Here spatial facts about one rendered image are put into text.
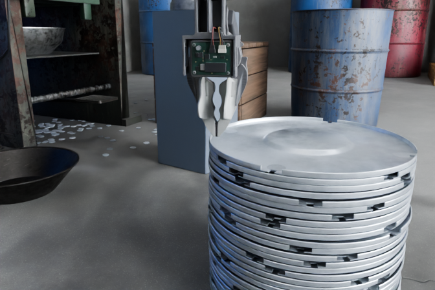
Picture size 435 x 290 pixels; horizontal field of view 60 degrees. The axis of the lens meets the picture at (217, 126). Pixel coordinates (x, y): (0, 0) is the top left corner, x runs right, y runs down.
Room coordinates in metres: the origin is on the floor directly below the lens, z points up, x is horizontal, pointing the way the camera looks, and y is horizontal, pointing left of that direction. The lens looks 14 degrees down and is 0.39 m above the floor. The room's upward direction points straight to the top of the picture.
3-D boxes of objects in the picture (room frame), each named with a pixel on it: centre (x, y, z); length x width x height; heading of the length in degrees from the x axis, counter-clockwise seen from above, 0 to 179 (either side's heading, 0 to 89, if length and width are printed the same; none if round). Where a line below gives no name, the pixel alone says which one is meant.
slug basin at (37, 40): (1.52, 0.77, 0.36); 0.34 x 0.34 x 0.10
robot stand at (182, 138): (1.13, 0.06, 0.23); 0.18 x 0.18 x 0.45; 57
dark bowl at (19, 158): (0.91, 0.51, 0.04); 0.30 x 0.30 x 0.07
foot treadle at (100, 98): (1.46, 0.65, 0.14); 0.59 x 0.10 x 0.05; 65
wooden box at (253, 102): (1.72, 0.02, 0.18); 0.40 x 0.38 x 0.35; 66
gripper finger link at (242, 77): (0.56, -0.02, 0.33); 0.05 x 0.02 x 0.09; 81
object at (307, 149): (0.54, -0.13, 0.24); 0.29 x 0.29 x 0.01
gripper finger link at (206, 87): (0.54, 0.02, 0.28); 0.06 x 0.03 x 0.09; 171
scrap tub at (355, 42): (1.69, -0.53, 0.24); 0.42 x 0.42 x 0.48
